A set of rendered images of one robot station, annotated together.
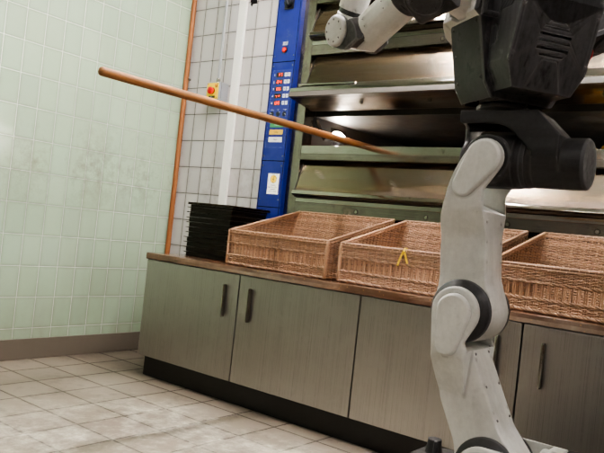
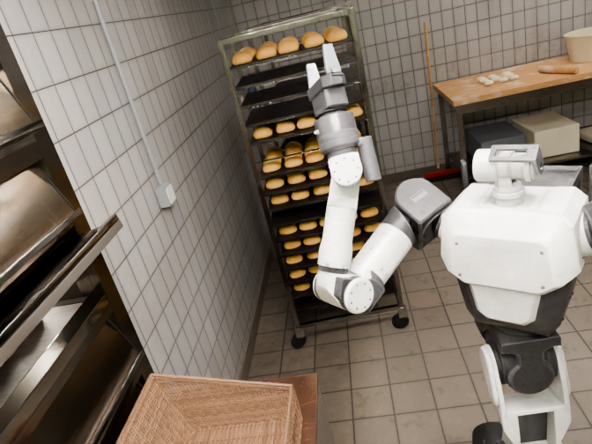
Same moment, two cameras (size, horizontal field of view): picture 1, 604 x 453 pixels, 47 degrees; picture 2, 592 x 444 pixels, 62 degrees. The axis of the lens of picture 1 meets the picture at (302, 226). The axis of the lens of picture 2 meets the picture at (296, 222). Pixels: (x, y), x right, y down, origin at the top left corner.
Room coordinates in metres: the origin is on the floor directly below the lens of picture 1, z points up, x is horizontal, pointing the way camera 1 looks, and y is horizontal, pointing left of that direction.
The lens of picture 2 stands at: (2.44, 0.15, 1.86)
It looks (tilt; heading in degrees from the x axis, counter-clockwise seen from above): 23 degrees down; 241
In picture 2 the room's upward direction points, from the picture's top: 14 degrees counter-clockwise
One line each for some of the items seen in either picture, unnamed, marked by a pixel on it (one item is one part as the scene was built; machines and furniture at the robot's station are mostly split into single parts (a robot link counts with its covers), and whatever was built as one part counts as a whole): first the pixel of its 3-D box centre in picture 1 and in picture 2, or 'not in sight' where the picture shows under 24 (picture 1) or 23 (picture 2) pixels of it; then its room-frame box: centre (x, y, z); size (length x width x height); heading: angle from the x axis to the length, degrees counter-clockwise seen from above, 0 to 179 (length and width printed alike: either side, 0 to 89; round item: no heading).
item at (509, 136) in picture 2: not in sight; (494, 144); (-1.17, -2.51, 0.35); 0.50 x 0.36 x 0.24; 52
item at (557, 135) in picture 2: not in sight; (543, 134); (-1.50, -2.25, 0.35); 0.50 x 0.36 x 0.24; 53
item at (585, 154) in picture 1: (527, 149); (509, 330); (1.56, -0.49, 1.00); 0.28 x 0.13 x 0.18; 53
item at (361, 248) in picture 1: (432, 255); not in sight; (2.66, -0.51, 0.72); 0.56 x 0.49 x 0.28; 51
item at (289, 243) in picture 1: (310, 241); not in sight; (3.03, -0.04, 0.72); 0.56 x 0.49 x 0.28; 51
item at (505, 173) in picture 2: not in sight; (504, 170); (1.62, -0.43, 1.46); 0.10 x 0.07 x 0.09; 108
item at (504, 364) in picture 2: (499, 162); (519, 356); (1.60, -0.44, 0.97); 0.14 x 0.13 x 0.12; 143
